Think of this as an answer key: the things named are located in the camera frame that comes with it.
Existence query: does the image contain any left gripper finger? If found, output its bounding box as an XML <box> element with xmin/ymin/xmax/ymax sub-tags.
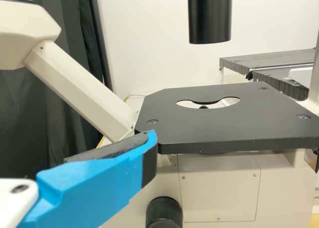
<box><xmin>21</xmin><ymin>129</ymin><xmax>158</xmax><ymax>228</ymax></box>

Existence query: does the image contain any cream microscope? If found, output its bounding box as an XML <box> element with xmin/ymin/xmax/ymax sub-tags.
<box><xmin>0</xmin><ymin>0</ymin><xmax>319</xmax><ymax>228</ymax></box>

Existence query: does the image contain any black platform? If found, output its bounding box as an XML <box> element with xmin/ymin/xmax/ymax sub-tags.
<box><xmin>218</xmin><ymin>48</ymin><xmax>315</xmax><ymax>77</ymax></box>
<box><xmin>246</xmin><ymin>67</ymin><xmax>311</xmax><ymax>101</ymax></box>

